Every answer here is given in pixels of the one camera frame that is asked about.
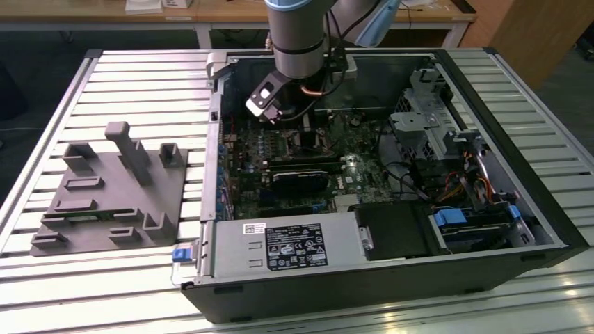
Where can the CPU socket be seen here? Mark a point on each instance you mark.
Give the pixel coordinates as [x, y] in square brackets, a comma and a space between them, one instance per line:
[290, 139]

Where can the black plastic bay cover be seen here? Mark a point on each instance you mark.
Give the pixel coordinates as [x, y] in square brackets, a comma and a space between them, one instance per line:
[399, 229]

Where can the black RAM stick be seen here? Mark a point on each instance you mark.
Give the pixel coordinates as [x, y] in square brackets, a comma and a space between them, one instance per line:
[306, 160]

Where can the black graphics card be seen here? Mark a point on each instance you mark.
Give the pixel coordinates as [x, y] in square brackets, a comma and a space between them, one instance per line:
[299, 180]

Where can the green motherboard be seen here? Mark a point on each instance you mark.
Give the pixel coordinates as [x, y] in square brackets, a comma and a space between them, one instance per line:
[366, 181]

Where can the metal drive cage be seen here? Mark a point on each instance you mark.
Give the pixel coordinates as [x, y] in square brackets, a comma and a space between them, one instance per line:
[418, 121]

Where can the small silver heatsink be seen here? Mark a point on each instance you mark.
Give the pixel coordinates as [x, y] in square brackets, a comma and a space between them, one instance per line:
[347, 202]

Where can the pale blue teach pendant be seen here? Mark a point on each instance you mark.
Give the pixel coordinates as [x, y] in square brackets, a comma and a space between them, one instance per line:
[375, 24]

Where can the grey power supply unit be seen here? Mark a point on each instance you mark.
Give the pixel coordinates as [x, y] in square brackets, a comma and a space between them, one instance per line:
[287, 243]

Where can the blue disk carrier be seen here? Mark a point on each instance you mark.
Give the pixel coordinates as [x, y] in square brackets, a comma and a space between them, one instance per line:
[449, 217]

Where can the blue case latch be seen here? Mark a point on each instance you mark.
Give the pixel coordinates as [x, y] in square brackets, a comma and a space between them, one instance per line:
[182, 254]

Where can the grey parts rack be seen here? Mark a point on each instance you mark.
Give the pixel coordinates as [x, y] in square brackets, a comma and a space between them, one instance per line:
[111, 195]

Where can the white box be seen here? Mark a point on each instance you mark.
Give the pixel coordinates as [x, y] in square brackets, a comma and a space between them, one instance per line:
[142, 6]

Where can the green circuit board strip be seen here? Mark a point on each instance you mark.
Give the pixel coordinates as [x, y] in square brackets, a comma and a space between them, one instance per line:
[104, 215]

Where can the black open PC case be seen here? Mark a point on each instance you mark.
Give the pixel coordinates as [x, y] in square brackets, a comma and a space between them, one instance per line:
[325, 299]

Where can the blue plastic tab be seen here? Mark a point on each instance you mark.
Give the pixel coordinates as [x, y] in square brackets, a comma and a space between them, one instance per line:
[514, 214]

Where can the wooden cabinet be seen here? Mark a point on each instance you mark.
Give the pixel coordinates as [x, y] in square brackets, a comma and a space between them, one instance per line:
[542, 35]

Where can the wooden desk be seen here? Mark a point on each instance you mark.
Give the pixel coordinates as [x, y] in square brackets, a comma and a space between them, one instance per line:
[70, 15]

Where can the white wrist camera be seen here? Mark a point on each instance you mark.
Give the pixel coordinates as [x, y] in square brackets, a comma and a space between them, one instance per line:
[262, 97]

